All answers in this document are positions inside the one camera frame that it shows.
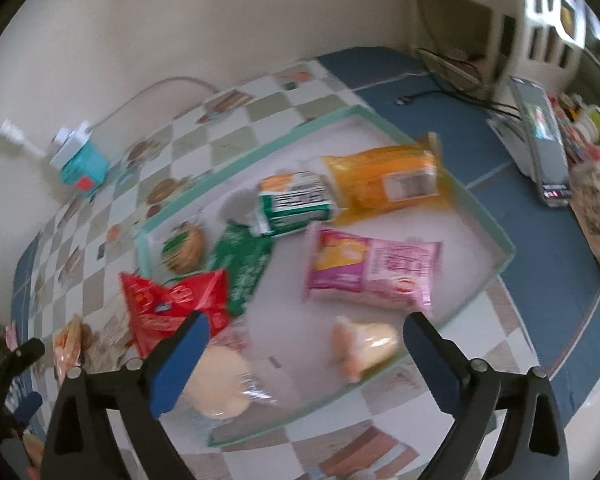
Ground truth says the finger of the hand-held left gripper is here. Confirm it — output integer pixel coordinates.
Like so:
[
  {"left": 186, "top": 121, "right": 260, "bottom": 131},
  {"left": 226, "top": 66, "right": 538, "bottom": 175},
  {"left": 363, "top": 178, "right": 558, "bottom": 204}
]
[
  {"left": 7, "top": 391, "right": 44, "bottom": 429},
  {"left": 0, "top": 337, "right": 47, "bottom": 398}
]

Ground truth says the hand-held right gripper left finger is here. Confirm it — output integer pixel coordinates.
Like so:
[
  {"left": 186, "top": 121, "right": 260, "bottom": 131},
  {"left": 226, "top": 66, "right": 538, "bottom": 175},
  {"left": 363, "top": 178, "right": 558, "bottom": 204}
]
[{"left": 42, "top": 310, "right": 213, "bottom": 480}]

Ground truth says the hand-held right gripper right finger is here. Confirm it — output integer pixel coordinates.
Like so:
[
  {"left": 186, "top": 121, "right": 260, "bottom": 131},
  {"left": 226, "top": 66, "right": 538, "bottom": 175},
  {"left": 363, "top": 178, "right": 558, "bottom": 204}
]
[{"left": 402, "top": 311, "right": 571, "bottom": 480}]

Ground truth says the clear packet of yellow cake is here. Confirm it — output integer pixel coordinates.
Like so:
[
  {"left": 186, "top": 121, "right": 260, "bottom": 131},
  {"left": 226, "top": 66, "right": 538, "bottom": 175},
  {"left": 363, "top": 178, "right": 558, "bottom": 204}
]
[
  {"left": 190, "top": 345, "right": 261, "bottom": 418},
  {"left": 330, "top": 316, "right": 401, "bottom": 383}
]

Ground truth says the large red snack packet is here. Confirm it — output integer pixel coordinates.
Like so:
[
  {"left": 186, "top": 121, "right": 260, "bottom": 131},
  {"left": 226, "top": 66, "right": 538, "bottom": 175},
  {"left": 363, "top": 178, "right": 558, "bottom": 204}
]
[{"left": 119, "top": 268, "right": 232, "bottom": 358}]

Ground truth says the pink snack packet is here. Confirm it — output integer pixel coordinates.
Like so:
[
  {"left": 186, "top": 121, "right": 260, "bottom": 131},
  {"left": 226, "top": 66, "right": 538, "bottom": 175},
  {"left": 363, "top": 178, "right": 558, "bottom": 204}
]
[{"left": 302, "top": 223, "right": 443, "bottom": 318}]

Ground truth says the biscuit packet with green print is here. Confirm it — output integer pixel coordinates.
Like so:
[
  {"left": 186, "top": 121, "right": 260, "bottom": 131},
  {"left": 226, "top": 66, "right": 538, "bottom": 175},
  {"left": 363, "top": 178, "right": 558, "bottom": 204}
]
[{"left": 160, "top": 221, "right": 207, "bottom": 276}]

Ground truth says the white tray with teal rim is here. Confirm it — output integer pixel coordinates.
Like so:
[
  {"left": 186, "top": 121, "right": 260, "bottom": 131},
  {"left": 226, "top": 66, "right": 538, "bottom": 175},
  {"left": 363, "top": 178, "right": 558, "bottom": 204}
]
[{"left": 132, "top": 105, "right": 516, "bottom": 448}]

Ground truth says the green and white snack packet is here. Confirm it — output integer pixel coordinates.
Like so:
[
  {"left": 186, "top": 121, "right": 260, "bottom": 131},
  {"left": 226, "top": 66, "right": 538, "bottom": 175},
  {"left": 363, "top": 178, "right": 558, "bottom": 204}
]
[{"left": 252, "top": 171, "right": 338, "bottom": 238}]

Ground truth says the dark green snack packet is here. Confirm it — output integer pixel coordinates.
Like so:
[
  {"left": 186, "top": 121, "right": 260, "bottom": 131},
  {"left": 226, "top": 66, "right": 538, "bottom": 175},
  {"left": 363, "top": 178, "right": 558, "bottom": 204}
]
[{"left": 207, "top": 222, "right": 275, "bottom": 317}]

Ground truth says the orange snack packet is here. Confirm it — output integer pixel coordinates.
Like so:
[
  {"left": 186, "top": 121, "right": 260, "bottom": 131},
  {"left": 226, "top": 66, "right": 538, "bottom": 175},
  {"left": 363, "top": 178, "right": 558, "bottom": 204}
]
[{"left": 321, "top": 144, "right": 443, "bottom": 216}]

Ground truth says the teal box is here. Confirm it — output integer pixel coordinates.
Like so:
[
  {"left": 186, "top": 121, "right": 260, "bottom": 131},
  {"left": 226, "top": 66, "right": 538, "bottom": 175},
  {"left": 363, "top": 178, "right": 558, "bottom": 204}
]
[{"left": 59, "top": 142, "right": 112, "bottom": 198}]

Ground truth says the checked tablecloth with blue border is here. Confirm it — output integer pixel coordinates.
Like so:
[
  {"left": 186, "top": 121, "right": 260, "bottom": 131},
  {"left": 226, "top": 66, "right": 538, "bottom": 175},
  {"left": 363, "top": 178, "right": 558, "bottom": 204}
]
[{"left": 10, "top": 47, "right": 600, "bottom": 480}]

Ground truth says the white power strip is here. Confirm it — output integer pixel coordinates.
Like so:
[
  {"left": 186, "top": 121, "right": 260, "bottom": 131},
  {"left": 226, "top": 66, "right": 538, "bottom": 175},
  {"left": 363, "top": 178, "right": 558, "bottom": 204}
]
[{"left": 49, "top": 120, "right": 93, "bottom": 171}]

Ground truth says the beige spotted bag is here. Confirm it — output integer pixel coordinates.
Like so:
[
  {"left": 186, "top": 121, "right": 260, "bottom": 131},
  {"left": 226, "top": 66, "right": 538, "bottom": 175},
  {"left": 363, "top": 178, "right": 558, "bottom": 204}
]
[{"left": 570, "top": 160, "right": 600, "bottom": 293}]

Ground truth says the silver remote on stand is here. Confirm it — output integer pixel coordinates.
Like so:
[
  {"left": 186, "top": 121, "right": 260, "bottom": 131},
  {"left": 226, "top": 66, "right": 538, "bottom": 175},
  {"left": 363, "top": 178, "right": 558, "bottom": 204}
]
[{"left": 509, "top": 75, "right": 571, "bottom": 208}]

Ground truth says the white phone stand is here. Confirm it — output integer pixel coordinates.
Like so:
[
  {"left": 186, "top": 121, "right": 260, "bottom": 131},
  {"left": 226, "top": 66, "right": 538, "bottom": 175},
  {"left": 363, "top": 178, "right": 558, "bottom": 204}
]
[{"left": 487, "top": 110, "right": 538, "bottom": 181}]

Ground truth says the pile of colourful small containers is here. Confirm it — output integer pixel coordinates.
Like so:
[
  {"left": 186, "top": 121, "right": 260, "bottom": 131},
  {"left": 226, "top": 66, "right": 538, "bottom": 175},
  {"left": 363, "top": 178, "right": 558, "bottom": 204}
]
[{"left": 555, "top": 92, "right": 600, "bottom": 163}]

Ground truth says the white wall plug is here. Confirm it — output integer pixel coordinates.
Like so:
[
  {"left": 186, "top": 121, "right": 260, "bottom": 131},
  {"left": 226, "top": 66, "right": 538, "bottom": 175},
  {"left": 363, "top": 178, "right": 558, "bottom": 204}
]
[{"left": 0, "top": 119, "right": 47, "bottom": 158}]

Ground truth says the white power cable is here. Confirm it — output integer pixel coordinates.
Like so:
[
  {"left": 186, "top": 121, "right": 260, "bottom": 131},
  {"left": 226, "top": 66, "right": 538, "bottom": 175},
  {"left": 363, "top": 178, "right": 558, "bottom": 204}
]
[{"left": 87, "top": 76, "right": 221, "bottom": 131}]

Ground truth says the white shelf frame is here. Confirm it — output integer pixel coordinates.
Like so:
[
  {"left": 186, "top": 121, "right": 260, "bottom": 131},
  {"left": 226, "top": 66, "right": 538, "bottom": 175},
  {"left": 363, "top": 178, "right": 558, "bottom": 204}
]
[{"left": 415, "top": 0, "right": 521, "bottom": 88}]

